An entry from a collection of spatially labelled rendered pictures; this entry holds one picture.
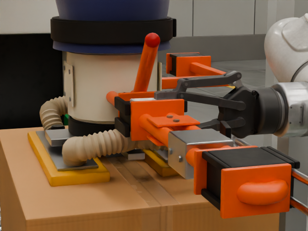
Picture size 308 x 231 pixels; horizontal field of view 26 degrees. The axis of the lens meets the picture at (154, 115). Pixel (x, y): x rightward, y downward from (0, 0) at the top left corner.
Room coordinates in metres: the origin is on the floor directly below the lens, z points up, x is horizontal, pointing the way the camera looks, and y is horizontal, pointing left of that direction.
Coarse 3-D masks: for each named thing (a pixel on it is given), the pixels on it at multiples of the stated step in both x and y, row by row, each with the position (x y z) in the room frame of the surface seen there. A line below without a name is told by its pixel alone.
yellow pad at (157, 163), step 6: (144, 150) 1.21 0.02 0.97; (150, 150) 1.21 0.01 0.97; (156, 150) 1.19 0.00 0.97; (150, 156) 1.17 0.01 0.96; (156, 156) 1.17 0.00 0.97; (162, 156) 1.15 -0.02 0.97; (150, 162) 1.16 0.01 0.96; (156, 162) 1.13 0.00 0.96; (162, 162) 1.13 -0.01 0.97; (156, 168) 1.13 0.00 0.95; (162, 168) 1.10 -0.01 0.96; (168, 168) 1.10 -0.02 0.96; (162, 174) 1.10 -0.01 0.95; (168, 174) 1.10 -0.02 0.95; (174, 174) 1.11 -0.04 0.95
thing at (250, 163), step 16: (208, 160) 0.68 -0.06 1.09; (224, 160) 0.66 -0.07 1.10; (240, 160) 0.66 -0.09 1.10; (256, 160) 0.66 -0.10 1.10; (272, 160) 0.66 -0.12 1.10; (208, 176) 0.69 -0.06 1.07; (224, 176) 0.62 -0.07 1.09; (240, 176) 0.63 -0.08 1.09; (256, 176) 0.63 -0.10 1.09; (272, 176) 0.64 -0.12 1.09; (288, 176) 0.64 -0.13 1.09; (208, 192) 0.68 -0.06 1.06; (224, 192) 0.62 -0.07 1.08; (288, 192) 0.64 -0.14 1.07; (224, 208) 0.62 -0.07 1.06; (240, 208) 0.63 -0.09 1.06; (256, 208) 0.63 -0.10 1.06; (272, 208) 0.64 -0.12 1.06; (288, 208) 0.64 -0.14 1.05
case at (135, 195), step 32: (32, 128) 1.48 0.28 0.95; (0, 160) 1.37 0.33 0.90; (32, 160) 1.20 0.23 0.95; (128, 160) 1.20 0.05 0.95; (0, 192) 1.43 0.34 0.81; (32, 192) 1.01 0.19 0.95; (64, 192) 1.01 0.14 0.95; (96, 192) 1.01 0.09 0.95; (128, 192) 1.01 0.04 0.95; (160, 192) 1.01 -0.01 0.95; (192, 192) 1.01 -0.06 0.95; (32, 224) 0.90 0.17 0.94; (64, 224) 0.91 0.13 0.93; (96, 224) 0.92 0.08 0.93; (128, 224) 0.94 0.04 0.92; (160, 224) 0.95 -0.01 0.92; (192, 224) 0.97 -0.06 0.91; (224, 224) 0.98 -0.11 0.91; (256, 224) 1.00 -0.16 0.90
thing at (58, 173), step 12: (36, 132) 1.34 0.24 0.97; (36, 144) 1.25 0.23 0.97; (48, 144) 1.23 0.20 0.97; (48, 156) 1.17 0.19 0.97; (60, 156) 1.15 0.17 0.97; (48, 168) 1.09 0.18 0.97; (60, 168) 1.07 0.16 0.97; (72, 168) 1.08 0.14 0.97; (84, 168) 1.08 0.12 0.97; (96, 168) 1.09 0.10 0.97; (60, 180) 1.05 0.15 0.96; (72, 180) 1.05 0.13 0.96; (84, 180) 1.06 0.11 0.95; (96, 180) 1.07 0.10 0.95; (108, 180) 1.07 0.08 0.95
